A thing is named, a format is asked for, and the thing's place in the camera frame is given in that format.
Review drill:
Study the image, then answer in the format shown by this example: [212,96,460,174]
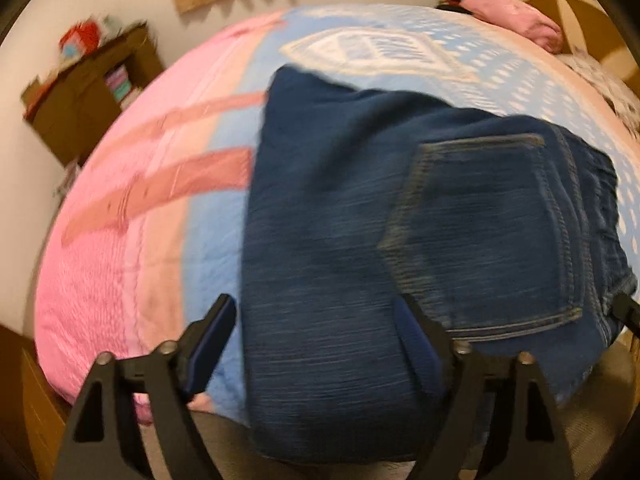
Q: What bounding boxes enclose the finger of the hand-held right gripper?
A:
[611,292,640,339]

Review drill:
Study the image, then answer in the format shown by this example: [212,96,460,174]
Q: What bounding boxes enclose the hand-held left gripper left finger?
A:
[52,294,238,480]

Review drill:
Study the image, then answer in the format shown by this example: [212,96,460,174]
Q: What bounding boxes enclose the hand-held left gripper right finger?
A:
[395,292,576,480]

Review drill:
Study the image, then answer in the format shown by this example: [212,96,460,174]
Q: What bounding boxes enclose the dark blue denim pants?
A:
[240,65,639,466]

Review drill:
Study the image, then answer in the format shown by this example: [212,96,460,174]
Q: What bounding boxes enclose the pink and blue printed blanket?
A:
[32,2,640,426]

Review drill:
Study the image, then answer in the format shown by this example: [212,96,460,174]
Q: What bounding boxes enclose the brown wooden cabinet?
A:
[0,325,72,480]

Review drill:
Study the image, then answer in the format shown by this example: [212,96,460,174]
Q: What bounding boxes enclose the white lace cloth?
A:
[557,50,640,137]

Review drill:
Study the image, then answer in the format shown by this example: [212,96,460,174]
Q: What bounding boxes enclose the brown wooden desk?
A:
[21,21,166,167]

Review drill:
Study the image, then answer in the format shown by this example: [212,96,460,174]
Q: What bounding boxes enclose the stack of colourful folded cloths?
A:
[102,62,144,107]

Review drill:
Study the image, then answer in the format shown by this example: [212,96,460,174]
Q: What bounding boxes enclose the round cream wooden headboard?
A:
[500,0,637,69]

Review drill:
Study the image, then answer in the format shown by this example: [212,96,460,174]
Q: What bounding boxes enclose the pink pillow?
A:
[465,0,566,55]

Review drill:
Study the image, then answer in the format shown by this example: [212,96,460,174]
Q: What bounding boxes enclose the red and white packet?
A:
[59,17,109,59]

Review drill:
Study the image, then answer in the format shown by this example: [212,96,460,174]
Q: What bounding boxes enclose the dark red-black object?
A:
[435,0,479,15]

